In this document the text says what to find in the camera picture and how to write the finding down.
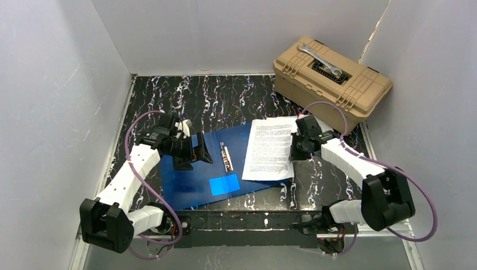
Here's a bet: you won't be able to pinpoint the white printed paper sheet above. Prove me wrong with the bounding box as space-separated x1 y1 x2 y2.
242 116 297 181

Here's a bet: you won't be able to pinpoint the blue plastic folder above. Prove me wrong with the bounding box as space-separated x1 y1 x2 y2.
159 123 289 210

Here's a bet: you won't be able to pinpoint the white printed paper files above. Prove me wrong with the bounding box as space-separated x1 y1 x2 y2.
295 115 334 136

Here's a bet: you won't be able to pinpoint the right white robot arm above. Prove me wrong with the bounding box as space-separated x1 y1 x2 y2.
290 115 415 231

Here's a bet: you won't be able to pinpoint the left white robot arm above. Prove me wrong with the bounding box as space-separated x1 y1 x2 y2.
79 113 213 253

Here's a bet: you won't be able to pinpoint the tan plastic toolbox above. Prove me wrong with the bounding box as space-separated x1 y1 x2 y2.
273 36 392 133

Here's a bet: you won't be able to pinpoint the silver open-end wrench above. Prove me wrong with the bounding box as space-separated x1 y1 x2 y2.
297 43 343 77

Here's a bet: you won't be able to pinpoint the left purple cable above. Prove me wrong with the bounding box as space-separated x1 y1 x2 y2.
124 110 184 260

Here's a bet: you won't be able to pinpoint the purple cable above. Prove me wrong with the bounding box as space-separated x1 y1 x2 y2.
298 101 438 257
124 110 184 260

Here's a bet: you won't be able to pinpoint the aluminium frame rail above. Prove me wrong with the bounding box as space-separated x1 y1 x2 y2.
70 210 423 269

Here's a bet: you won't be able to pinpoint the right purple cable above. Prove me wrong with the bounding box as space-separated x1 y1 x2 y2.
298 101 438 257

